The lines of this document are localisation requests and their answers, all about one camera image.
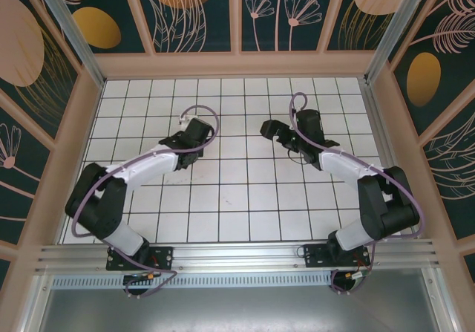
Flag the aluminium side rail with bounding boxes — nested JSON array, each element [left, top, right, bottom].
[[358, 77, 415, 238]]

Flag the pink flowers dark wall panel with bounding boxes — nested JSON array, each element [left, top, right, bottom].
[[240, 0, 339, 53]]

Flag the pink leaf outline wall panel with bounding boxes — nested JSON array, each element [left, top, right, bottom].
[[418, 111, 475, 244]]

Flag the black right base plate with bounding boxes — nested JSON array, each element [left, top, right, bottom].
[[303, 243, 370, 270]]

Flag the single flower dark wall panel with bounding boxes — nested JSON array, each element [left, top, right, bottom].
[[0, 90, 53, 246]]

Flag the golden oval dark wall panel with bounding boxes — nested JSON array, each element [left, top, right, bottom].
[[36, 0, 149, 55]]

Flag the golden oval fern wall panel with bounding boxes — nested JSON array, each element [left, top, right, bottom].
[[387, 0, 475, 137]]

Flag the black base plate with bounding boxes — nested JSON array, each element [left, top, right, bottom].
[[106, 245, 174, 272], [303, 243, 370, 270]]

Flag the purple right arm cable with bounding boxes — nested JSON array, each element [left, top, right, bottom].
[[288, 92, 426, 296]]

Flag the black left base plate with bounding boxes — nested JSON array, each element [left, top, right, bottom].
[[106, 245, 174, 272]]

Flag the slotted metal cable tray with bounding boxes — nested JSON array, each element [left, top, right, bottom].
[[51, 275, 335, 288]]

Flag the aluminium corner post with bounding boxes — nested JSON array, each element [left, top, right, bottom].
[[31, 0, 107, 88], [363, 0, 430, 84]]

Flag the pink disc golden stems panel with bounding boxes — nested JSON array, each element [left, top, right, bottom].
[[0, 0, 82, 142]]

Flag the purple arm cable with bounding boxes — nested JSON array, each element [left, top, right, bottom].
[[288, 92, 426, 296], [70, 103, 220, 300]]

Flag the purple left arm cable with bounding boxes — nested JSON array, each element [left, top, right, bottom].
[[70, 103, 220, 300]]

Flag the grey metal sheet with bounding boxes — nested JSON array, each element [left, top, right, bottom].
[[36, 287, 442, 332]]

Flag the small circuit board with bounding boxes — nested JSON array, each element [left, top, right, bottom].
[[343, 270, 373, 283], [123, 272, 163, 283]]

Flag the aluminium front rail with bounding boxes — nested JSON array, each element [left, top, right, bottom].
[[35, 238, 442, 273]]

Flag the feather leaves dark wall panel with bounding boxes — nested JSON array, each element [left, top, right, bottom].
[[132, 0, 238, 55]]

